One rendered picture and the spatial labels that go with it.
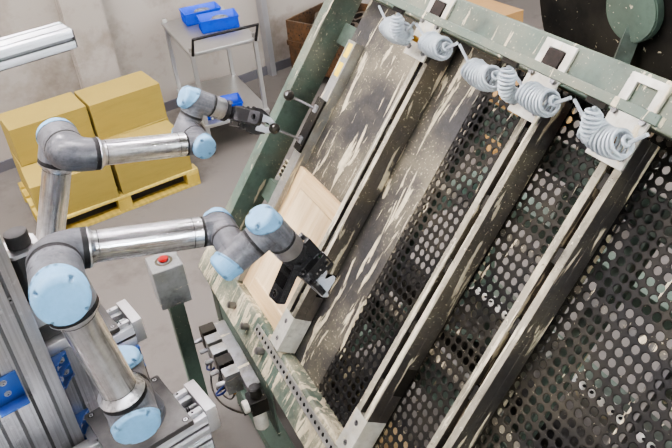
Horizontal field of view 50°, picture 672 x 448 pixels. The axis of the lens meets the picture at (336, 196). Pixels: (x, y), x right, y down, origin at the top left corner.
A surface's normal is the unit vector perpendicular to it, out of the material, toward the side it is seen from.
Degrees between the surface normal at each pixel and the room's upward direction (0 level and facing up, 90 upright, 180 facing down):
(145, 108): 90
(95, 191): 90
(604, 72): 54
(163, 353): 0
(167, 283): 90
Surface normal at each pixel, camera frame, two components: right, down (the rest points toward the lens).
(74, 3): 0.61, 0.37
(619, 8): -0.89, 0.31
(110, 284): -0.09, -0.84
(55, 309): 0.38, 0.34
